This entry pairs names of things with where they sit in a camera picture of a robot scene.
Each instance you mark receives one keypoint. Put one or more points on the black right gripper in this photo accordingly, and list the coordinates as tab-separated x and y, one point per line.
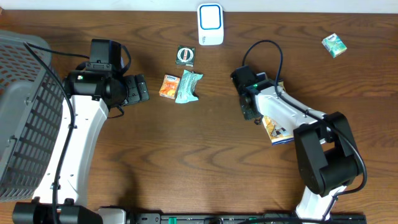
248	114

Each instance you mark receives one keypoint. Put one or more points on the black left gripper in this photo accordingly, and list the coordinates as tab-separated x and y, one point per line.
137	89

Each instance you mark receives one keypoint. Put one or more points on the orange tissue pack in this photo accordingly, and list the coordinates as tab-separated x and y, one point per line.
169	87

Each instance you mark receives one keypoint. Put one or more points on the yellow snack bag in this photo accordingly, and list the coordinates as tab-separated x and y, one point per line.
276	130

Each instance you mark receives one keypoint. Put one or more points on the light teal snack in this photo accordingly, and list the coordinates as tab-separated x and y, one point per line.
187	86

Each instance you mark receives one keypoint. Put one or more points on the dark green round-logo packet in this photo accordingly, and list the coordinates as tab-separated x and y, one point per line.
185	56

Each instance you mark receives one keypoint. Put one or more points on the teal tissue pack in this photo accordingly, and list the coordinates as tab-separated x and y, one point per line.
334	45

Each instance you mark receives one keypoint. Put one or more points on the grey plastic basket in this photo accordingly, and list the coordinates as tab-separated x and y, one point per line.
31	113

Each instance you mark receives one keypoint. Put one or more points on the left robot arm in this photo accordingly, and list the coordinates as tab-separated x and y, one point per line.
61	196

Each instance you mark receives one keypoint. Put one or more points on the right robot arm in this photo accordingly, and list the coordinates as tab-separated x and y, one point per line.
327	156

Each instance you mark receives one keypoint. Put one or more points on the white barcode scanner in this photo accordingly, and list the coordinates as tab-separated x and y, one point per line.
210	24

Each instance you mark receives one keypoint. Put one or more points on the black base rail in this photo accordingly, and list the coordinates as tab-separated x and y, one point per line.
217	218

